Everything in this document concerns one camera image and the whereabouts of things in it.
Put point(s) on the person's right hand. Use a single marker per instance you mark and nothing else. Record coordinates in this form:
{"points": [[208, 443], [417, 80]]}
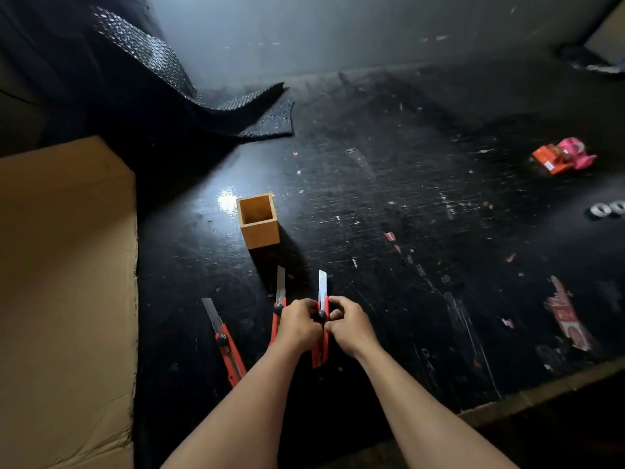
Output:
{"points": [[354, 329]]}

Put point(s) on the person's left hand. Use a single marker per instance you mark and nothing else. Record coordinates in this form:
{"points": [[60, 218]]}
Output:
{"points": [[297, 327]]}

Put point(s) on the person's left thumb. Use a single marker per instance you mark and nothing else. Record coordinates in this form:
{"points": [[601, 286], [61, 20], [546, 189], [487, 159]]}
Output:
{"points": [[315, 310]]}

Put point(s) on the person's right thumb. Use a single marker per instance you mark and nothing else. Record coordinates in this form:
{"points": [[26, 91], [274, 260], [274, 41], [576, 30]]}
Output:
{"points": [[336, 315]]}

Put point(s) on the red utility knife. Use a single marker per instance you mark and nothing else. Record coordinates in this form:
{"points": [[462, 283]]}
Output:
{"points": [[227, 347], [322, 288], [280, 288]]}

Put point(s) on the person's left forearm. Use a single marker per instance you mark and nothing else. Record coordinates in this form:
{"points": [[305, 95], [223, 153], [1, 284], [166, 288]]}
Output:
{"points": [[244, 415]]}

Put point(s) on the person's right forearm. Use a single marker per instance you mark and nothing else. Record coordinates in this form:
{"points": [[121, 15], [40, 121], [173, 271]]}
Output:
{"points": [[425, 420]]}

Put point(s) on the square wooden pen holder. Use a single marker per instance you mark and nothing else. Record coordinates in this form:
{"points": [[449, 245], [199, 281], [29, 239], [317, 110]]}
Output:
{"points": [[259, 228]]}

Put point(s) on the torn red white sticker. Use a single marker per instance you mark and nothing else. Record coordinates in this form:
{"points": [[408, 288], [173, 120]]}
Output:
{"points": [[566, 315]]}

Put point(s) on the brown cardboard sheet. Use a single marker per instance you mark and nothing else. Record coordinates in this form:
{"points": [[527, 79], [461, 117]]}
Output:
{"points": [[63, 307]]}

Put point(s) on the orange tape dispenser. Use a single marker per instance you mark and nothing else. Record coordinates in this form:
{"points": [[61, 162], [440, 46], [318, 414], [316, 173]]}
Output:
{"points": [[551, 159]]}

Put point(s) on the white tape roll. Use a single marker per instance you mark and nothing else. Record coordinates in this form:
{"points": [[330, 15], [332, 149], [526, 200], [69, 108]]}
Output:
{"points": [[618, 207], [600, 210]]}

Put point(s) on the black bubble wrap sheet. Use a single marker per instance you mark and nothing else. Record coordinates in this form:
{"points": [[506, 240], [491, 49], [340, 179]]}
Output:
{"points": [[166, 68]]}

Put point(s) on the pink tape dispenser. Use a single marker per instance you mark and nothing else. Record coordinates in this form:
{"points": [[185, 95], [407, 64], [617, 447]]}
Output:
{"points": [[576, 152]]}

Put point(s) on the beige cardboard box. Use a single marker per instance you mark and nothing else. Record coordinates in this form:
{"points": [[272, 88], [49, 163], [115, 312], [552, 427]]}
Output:
{"points": [[608, 38]]}

